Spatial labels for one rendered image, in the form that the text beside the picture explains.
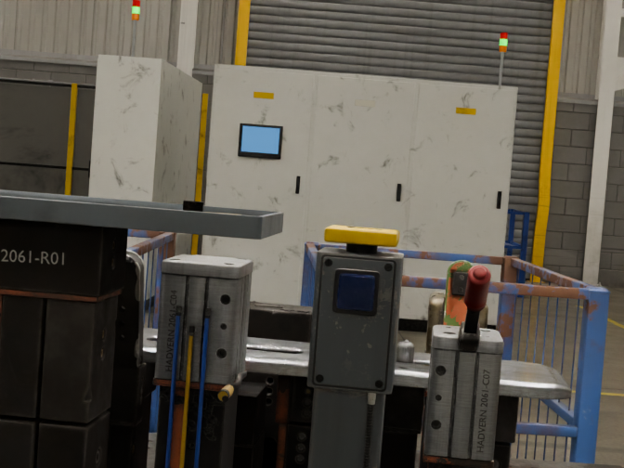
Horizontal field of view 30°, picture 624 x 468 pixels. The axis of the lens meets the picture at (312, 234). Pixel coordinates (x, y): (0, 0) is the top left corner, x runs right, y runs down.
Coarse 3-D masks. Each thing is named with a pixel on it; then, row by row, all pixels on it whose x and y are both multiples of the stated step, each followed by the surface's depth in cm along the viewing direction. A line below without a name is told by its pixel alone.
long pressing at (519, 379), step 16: (144, 336) 135; (144, 352) 124; (256, 352) 129; (272, 352) 130; (304, 352) 132; (416, 352) 138; (256, 368) 123; (272, 368) 123; (288, 368) 123; (304, 368) 123; (400, 368) 126; (416, 368) 127; (512, 368) 132; (528, 368) 133; (544, 368) 134; (400, 384) 122; (416, 384) 122; (512, 384) 121; (528, 384) 121; (544, 384) 121; (560, 384) 121
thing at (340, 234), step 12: (336, 228) 95; (348, 228) 95; (360, 228) 97; (372, 228) 98; (336, 240) 95; (348, 240) 95; (360, 240) 94; (372, 240) 94; (384, 240) 94; (396, 240) 94; (360, 252) 96; (372, 252) 97
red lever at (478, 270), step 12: (468, 276) 98; (480, 276) 98; (468, 288) 100; (480, 288) 98; (468, 300) 101; (480, 300) 100; (468, 312) 104; (468, 324) 106; (468, 336) 108; (480, 336) 108; (468, 348) 109
